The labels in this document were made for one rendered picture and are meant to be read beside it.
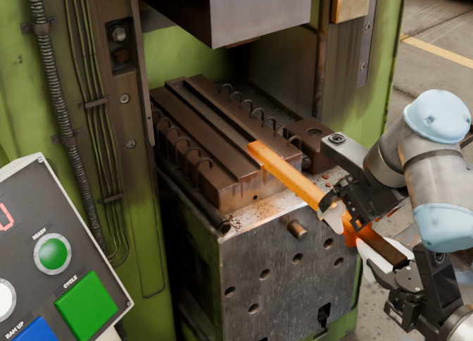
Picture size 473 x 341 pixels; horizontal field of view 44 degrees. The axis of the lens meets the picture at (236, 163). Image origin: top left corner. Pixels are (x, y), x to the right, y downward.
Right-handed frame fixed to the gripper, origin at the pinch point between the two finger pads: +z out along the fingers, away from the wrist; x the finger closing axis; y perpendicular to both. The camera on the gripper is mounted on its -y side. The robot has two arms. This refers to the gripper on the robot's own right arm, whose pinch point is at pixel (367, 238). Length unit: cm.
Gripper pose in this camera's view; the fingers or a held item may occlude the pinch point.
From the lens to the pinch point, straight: 99.0
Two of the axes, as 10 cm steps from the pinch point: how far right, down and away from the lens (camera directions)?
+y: 0.3, 8.1, 5.8
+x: 8.4, -3.3, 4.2
